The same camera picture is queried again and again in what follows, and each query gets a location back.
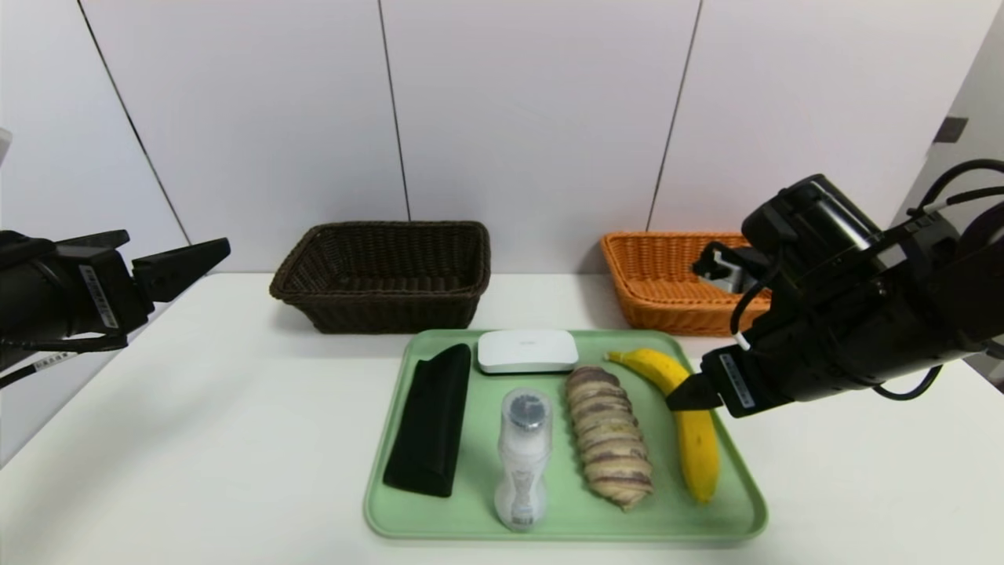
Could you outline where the yellow banana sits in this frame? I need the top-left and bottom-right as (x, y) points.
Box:
(606, 348), (721, 505)

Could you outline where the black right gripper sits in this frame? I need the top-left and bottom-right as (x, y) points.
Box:
(664, 300), (849, 418)

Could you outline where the dark brown wicker basket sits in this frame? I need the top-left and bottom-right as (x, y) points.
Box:
(270, 221), (492, 335)

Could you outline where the black folded soft case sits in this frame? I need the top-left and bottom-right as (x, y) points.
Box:
(383, 343), (473, 498)

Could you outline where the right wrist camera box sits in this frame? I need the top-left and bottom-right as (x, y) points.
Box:
(693, 242), (773, 295)

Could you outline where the white plastic bottle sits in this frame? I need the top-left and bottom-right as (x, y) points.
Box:
(493, 387), (554, 532)

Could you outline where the striped twisted bread loaf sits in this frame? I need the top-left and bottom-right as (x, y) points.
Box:
(565, 366), (654, 510)

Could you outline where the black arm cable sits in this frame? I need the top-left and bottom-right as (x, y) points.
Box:
(0, 334), (130, 389)
(906, 159), (1004, 221)

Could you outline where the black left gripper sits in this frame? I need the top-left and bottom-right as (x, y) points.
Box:
(0, 237), (231, 341)

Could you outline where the orange wicker basket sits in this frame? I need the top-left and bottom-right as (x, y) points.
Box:
(600, 231), (773, 338)

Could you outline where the light green plastic tray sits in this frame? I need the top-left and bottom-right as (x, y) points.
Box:
(364, 329), (768, 541)

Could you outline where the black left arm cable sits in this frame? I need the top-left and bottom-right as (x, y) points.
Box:
(0, 334), (130, 389)

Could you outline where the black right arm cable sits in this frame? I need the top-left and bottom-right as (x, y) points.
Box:
(906, 159), (1004, 221)

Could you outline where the white flat router box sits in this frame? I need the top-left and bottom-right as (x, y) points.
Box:
(477, 330), (580, 375)

